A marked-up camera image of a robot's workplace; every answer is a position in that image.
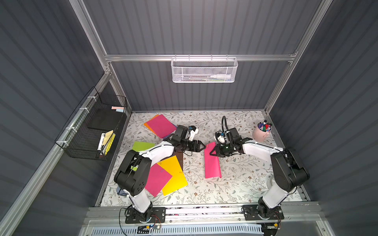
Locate magenta paper sheet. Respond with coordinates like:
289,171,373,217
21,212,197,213
155,115,177,139
145,164,172,197
204,144,221,179

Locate orange paper sheet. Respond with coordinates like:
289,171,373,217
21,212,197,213
144,115,159,135

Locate brown paper sheet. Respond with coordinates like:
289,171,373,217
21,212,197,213
173,151,184,170

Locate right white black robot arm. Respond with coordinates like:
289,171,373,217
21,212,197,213
210,128,310,220

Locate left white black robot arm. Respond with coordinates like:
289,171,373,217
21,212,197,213
114,125,205,214

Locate yellow paper sheet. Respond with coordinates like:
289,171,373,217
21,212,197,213
157,156,188,196

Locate cup of coloured markers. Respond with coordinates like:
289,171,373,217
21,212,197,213
253,120,273,142

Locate clear tape roll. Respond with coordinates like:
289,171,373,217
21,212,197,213
266,175,274,189

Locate lime green paper sheet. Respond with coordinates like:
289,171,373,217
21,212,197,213
132,141,155,152

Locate white marker in basket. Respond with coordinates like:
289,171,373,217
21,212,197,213
209,74,232,81

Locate yellow notepad in basket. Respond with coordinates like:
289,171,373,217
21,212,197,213
97,130,116,158

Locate grey blue stapler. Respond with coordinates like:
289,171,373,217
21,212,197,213
116,186,128,197

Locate pink sticky notes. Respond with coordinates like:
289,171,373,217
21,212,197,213
111,106,125,113

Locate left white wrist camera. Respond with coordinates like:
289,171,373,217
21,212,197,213
188,125,198,142

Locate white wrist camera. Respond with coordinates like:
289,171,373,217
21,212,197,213
188,125,198,142
215,130,227,145

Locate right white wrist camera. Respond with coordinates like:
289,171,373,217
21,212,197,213
215,130,227,145

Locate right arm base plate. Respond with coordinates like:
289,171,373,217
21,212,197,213
241,204,284,221

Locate white wire mesh basket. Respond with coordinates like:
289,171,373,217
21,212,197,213
170,56,238,83

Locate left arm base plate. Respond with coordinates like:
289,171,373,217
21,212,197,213
125,207,166,224

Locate black wire wall basket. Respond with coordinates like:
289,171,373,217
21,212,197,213
56,88,128,161

